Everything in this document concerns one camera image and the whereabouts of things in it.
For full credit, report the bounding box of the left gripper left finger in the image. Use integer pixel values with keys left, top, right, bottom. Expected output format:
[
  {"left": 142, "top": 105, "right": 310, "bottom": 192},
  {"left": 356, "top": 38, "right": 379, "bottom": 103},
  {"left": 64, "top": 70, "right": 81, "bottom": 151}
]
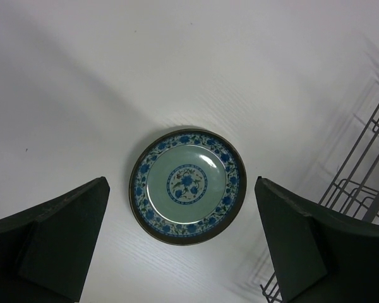
[{"left": 0, "top": 177, "right": 110, "bottom": 302}]

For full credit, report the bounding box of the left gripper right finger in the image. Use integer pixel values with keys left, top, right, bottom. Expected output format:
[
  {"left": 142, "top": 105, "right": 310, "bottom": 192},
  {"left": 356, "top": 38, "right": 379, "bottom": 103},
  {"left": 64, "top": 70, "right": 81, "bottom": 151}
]
[{"left": 255, "top": 177, "right": 379, "bottom": 302}]

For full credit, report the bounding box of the blue floral green plate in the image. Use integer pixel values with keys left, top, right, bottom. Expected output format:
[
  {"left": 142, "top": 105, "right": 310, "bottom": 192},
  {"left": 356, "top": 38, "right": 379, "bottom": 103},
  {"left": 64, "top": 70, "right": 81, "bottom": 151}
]
[{"left": 128, "top": 128, "right": 247, "bottom": 246}]

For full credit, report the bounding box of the grey wire dish rack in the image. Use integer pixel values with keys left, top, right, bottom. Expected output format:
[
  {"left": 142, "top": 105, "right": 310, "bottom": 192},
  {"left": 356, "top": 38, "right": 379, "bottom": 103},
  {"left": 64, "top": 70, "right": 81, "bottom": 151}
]
[{"left": 261, "top": 101, "right": 379, "bottom": 302}]

